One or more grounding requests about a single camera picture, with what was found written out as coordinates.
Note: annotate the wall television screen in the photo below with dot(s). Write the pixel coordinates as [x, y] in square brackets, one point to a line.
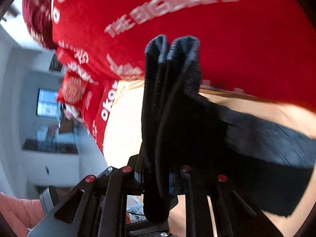
[47, 105]

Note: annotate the red tasselled pillow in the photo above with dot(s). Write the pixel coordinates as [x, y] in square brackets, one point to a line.
[38, 20]

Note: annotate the cream sofa cushion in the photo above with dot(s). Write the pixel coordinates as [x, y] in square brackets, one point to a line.
[122, 137]

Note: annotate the dark wall shelf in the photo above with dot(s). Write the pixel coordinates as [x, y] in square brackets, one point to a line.
[49, 147]

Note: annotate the pink sleeved forearm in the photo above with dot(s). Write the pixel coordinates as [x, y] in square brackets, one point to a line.
[18, 216]

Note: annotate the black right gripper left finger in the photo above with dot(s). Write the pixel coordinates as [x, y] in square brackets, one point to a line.
[97, 206]

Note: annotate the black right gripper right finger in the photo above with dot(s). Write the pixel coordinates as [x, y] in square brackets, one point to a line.
[210, 206]

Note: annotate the dark navy pants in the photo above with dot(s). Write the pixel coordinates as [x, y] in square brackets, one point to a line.
[268, 162]

